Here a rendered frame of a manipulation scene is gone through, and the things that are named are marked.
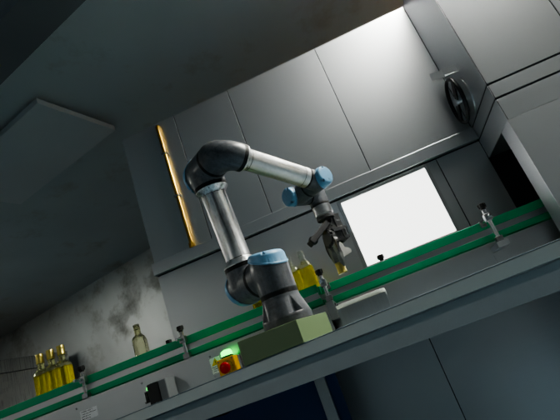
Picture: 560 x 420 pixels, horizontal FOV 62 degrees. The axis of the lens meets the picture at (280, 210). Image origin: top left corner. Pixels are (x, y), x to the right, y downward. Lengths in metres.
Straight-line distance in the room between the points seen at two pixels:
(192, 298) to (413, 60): 1.55
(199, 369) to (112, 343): 4.94
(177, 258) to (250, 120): 0.78
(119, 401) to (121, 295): 4.66
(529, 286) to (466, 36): 1.14
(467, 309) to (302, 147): 1.32
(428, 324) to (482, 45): 1.18
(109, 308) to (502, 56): 5.87
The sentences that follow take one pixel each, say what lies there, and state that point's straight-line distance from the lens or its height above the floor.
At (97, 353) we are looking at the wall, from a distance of 7.05.
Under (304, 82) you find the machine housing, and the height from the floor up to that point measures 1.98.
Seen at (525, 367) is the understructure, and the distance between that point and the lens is 2.10.
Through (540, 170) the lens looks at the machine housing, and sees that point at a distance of 1.83.
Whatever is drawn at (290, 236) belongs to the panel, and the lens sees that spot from 2.11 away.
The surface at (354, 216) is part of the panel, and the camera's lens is 2.09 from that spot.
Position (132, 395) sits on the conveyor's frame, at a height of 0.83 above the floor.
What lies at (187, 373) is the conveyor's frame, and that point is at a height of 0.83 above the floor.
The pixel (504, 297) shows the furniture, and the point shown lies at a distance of 1.17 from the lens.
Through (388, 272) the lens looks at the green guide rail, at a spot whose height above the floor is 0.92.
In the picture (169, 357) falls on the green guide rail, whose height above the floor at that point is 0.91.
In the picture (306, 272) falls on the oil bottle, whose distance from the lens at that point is 1.92.
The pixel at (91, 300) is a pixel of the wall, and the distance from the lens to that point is 7.13.
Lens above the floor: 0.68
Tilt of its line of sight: 19 degrees up
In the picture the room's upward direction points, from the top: 21 degrees counter-clockwise
